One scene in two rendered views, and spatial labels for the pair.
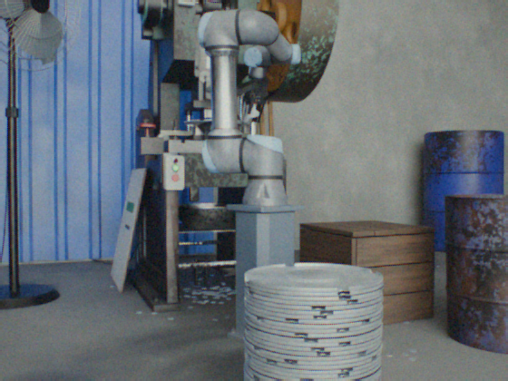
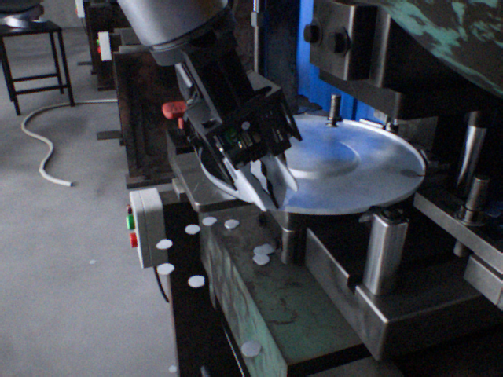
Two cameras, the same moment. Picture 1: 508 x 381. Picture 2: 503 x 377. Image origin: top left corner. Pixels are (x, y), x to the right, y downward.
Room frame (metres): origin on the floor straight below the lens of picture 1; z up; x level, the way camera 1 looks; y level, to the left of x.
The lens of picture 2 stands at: (2.32, -0.35, 1.03)
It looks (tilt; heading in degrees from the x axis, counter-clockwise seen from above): 28 degrees down; 93
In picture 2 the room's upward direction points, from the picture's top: straight up
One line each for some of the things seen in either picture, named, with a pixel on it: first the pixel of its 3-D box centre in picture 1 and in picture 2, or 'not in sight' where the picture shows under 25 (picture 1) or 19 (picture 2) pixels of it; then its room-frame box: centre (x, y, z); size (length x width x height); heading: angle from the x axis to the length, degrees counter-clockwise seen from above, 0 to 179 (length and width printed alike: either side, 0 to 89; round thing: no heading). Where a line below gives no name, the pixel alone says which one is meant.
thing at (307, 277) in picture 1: (313, 276); not in sight; (1.11, -0.11, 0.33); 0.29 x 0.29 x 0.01
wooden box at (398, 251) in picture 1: (364, 268); not in sight; (2.11, -0.42, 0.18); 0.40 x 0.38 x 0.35; 24
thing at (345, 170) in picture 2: (216, 123); (310, 155); (2.38, 0.20, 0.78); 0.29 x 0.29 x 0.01
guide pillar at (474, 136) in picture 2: not in sight; (472, 145); (2.59, 0.19, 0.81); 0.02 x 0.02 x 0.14; 22
